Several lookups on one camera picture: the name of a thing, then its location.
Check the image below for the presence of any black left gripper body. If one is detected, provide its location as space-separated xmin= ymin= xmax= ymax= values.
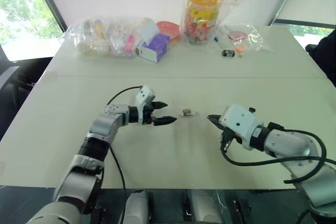
xmin=142 ymin=101 xmax=159 ymax=126

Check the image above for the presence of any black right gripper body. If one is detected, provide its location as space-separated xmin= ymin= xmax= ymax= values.
xmin=219 ymin=125 xmax=244 ymax=154

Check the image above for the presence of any purple and white box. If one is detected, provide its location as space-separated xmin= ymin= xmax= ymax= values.
xmin=136 ymin=33 xmax=171 ymax=64

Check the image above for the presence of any pink toy in bag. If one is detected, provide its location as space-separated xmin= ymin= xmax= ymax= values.
xmin=125 ymin=35 xmax=135 ymax=53

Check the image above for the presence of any silver rounded robot leg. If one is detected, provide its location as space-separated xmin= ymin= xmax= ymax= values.
xmin=186 ymin=189 xmax=224 ymax=224
xmin=123 ymin=189 xmax=154 ymax=224

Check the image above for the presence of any pink plastic bowl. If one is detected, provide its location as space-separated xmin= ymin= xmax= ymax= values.
xmin=156 ymin=20 xmax=181 ymax=41

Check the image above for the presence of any clear bag of small parts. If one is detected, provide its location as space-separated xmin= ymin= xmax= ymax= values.
xmin=209 ymin=23 xmax=275 ymax=53

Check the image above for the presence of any clear bag of toys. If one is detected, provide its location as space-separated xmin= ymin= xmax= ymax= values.
xmin=64 ymin=15 xmax=158 ymax=58

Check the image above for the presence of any orange lidded candy jar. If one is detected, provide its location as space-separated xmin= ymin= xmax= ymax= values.
xmin=182 ymin=0 xmax=225 ymax=45

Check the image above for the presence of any clear bag around jar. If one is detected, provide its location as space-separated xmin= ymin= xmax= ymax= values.
xmin=179 ymin=0 xmax=248 ymax=49

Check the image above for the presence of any black rounded chair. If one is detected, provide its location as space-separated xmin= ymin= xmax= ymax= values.
xmin=304 ymin=28 xmax=336 ymax=89

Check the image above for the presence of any dark office chair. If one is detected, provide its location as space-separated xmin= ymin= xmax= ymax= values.
xmin=0 ymin=42 xmax=55 ymax=138

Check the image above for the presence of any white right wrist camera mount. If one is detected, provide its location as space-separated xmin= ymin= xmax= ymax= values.
xmin=218 ymin=103 xmax=264 ymax=151

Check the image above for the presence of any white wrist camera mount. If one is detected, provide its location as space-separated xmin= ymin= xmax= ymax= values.
xmin=134 ymin=84 xmax=156 ymax=125
xmin=218 ymin=103 xmax=264 ymax=151

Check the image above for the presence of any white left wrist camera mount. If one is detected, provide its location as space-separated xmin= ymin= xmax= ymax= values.
xmin=134 ymin=84 xmax=156 ymax=125

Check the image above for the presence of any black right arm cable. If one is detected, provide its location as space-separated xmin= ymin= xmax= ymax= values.
xmin=219 ymin=129 xmax=329 ymax=184

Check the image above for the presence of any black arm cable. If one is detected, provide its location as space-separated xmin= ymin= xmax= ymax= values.
xmin=219 ymin=129 xmax=329 ymax=184
xmin=106 ymin=86 xmax=144 ymax=224

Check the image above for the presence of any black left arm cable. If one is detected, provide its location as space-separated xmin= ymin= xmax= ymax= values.
xmin=106 ymin=86 xmax=144 ymax=224

